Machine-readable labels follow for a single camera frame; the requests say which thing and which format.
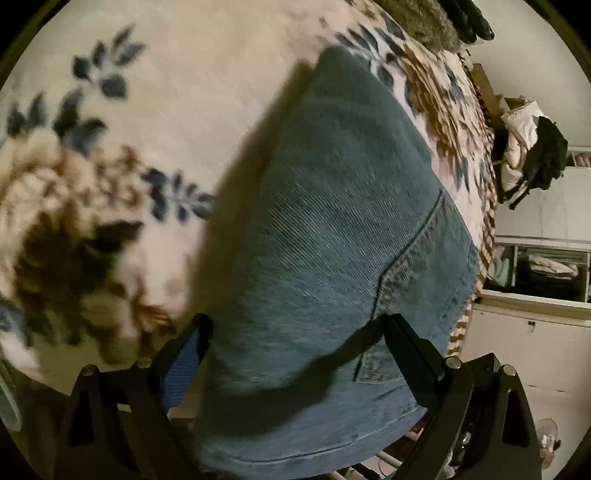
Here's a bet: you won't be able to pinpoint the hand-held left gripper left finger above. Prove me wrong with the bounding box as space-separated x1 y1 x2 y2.
54 313 214 480

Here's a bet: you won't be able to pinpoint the brown checkered bed sheet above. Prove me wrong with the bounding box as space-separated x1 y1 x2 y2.
445 60 499 361

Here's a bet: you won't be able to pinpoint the white clothes pile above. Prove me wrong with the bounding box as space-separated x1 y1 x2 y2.
500 99 546 192

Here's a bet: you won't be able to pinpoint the light blue jeans pants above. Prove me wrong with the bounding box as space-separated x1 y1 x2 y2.
191 45 481 476

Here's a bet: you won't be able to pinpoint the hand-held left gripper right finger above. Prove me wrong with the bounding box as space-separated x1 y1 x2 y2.
385 313 542 480

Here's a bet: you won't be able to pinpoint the dark folded jeans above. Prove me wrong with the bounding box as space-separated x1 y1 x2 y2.
438 0 496 43

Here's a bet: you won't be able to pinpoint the grey-green folded pants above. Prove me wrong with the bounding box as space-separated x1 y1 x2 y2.
374 0 462 49

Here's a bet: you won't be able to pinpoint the white wardrobe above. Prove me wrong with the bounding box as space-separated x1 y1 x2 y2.
475 145 591 407

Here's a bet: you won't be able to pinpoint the floral print blanket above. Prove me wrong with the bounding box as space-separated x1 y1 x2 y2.
0 0 497 384

